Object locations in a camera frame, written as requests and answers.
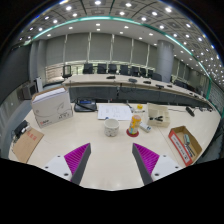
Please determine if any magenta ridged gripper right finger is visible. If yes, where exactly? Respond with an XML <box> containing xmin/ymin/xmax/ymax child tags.
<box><xmin>131</xmin><ymin>142</ymin><xmax>183</xmax><ymax>186</ymax></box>

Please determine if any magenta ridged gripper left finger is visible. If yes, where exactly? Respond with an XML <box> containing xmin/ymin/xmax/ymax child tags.
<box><xmin>41</xmin><ymin>142</ymin><xmax>92</xmax><ymax>186</ymax></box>

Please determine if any red round coaster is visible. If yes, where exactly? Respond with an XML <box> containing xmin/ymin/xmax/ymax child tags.
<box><xmin>126</xmin><ymin>129</ymin><xmax>139</xmax><ymax>137</ymax></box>

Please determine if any white small tube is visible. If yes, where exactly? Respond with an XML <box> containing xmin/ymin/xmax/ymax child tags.
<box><xmin>140</xmin><ymin>122</ymin><xmax>151</xmax><ymax>133</ymax></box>

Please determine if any yellow orange bottle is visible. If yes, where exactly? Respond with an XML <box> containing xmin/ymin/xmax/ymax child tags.
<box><xmin>128</xmin><ymin>114</ymin><xmax>141</xmax><ymax>134</ymax></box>

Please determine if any brown box with red label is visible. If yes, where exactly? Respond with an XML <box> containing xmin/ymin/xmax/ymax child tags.
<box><xmin>168</xmin><ymin>126</ymin><xmax>202</xmax><ymax>166</ymax></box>

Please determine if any white open small box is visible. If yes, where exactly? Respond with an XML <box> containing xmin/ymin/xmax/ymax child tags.
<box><xmin>147</xmin><ymin>103</ymin><xmax>170</xmax><ymax>127</ymax></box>

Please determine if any white ceramic mug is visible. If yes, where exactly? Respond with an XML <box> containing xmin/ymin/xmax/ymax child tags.
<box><xmin>104</xmin><ymin>119</ymin><xmax>119</xmax><ymax>137</ymax></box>

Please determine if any white paper sheet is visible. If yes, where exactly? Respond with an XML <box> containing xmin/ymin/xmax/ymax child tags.
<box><xmin>98</xmin><ymin>104</ymin><xmax>132</xmax><ymax>121</ymax></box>

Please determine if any brown cardboard sheet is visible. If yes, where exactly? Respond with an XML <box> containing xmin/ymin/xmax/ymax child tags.
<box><xmin>13</xmin><ymin>128</ymin><xmax>44</xmax><ymax>163</ymax></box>

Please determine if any black desk telephone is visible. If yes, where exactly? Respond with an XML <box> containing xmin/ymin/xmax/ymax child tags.
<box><xmin>74</xmin><ymin>99</ymin><xmax>97</xmax><ymax>112</ymax></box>

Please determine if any white cardboard box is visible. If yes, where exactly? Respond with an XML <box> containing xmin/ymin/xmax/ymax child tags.
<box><xmin>31</xmin><ymin>86</ymin><xmax>73</xmax><ymax>128</ymax></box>

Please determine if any black power adapter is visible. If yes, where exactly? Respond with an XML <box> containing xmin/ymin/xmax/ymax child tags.
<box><xmin>14</xmin><ymin>120</ymin><xmax>28</xmax><ymax>137</ymax></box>

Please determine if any black remote control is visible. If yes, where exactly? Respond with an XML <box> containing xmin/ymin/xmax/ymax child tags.
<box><xmin>185</xmin><ymin>106</ymin><xmax>195</xmax><ymax>117</ymax></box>

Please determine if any long curved conference desk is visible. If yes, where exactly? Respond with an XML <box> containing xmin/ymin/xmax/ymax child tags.
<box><xmin>63</xmin><ymin>74</ymin><xmax>209</xmax><ymax>107</ymax></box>

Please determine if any grey crt monitor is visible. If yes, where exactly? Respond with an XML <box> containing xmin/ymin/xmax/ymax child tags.
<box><xmin>18</xmin><ymin>82</ymin><xmax>37</xmax><ymax>100</ymax></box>

